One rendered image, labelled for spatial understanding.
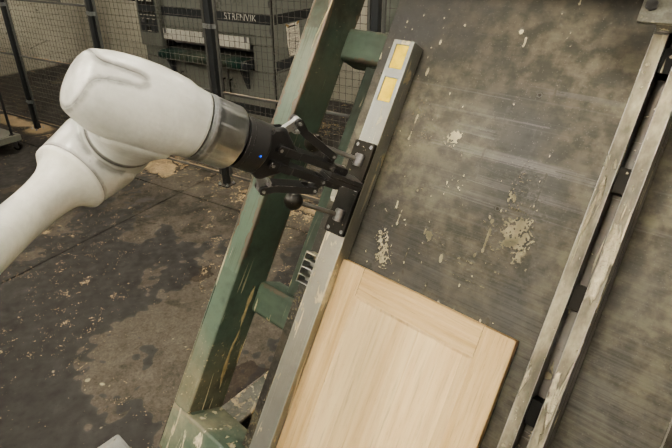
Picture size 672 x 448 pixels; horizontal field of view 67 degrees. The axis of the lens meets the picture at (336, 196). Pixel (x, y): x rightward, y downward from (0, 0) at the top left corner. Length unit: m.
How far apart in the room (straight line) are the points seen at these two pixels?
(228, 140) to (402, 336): 0.53
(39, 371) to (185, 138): 2.47
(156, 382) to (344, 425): 1.75
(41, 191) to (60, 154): 0.05
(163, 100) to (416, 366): 0.65
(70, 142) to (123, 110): 0.14
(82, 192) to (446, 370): 0.65
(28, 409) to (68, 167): 2.21
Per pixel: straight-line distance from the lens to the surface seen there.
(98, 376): 2.87
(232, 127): 0.66
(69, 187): 0.72
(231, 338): 1.30
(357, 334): 1.05
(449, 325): 0.96
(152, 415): 2.61
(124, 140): 0.64
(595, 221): 0.85
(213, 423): 1.34
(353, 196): 1.03
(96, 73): 0.61
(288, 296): 1.23
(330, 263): 1.06
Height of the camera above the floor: 1.90
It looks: 27 degrees down
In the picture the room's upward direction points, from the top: straight up
